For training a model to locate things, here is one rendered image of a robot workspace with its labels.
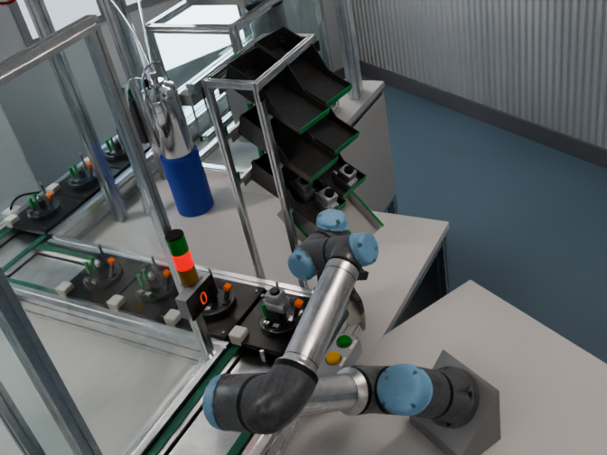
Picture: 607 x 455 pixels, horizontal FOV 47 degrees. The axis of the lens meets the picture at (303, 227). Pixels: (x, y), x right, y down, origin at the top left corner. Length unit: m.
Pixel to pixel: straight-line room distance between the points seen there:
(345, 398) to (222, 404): 0.35
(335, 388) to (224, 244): 1.21
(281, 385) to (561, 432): 0.84
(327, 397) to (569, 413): 0.68
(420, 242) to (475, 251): 1.36
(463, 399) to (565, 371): 0.41
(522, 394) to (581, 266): 1.83
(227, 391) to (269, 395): 0.11
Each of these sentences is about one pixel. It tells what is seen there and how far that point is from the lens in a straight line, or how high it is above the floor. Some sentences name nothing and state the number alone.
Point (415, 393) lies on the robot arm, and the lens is 1.66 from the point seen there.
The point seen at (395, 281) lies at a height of 0.86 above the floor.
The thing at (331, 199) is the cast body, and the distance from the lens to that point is 2.12.
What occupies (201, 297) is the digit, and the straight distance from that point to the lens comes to 1.95.
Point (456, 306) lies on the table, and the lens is 2.28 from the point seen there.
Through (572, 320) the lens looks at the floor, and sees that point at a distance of 3.50.
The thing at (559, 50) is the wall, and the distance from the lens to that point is 4.46.
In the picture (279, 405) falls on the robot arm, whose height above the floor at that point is 1.37.
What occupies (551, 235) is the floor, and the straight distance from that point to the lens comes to 3.99.
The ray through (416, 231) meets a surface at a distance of 2.60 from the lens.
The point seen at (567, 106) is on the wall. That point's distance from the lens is 4.57.
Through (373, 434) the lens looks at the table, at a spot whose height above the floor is 0.86.
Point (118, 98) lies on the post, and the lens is 1.69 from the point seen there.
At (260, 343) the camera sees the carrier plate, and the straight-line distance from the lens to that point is 2.11.
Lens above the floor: 2.40
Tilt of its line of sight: 34 degrees down
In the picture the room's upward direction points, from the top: 13 degrees counter-clockwise
